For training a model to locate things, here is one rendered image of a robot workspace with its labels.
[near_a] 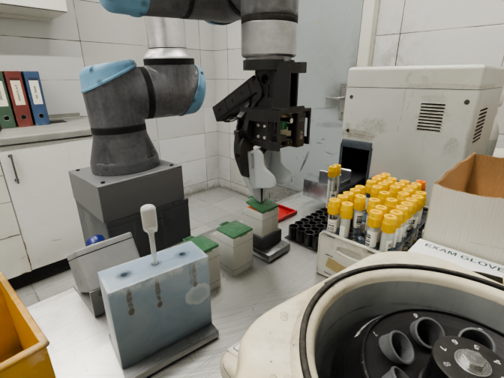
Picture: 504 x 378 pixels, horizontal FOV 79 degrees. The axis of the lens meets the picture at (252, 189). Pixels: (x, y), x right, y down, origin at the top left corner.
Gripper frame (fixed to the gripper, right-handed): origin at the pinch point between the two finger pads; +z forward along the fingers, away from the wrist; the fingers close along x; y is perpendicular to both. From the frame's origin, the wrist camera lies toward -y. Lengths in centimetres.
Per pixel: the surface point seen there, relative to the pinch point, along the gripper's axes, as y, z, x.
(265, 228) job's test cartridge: 3.1, 4.9, -1.3
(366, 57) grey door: -62, -29, 164
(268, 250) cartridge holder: 4.1, 8.5, -1.7
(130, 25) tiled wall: -222, -56, 89
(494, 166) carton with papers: 26.4, -3.0, 32.8
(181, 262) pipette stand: 8.4, -0.1, -20.0
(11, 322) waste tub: -2.6, 5.7, -33.7
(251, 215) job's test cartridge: 0.7, 3.2, -2.0
